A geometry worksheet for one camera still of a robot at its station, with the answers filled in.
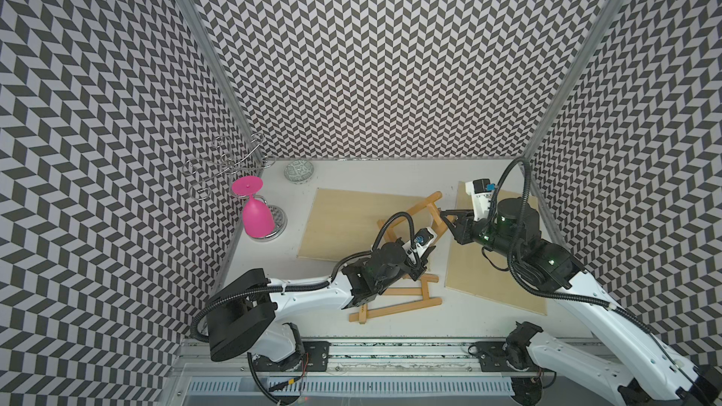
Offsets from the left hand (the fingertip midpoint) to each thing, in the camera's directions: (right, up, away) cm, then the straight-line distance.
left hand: (429, 245), depth 75 cm
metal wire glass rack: (-68, +26, +30) cm, 79 cm away
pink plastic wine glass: (-47, +7, +1) cm, 47 cm away
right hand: (+3, +8, -6) cm, 10 cm away
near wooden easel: (-17, -19, +1) cm, 26 cm away
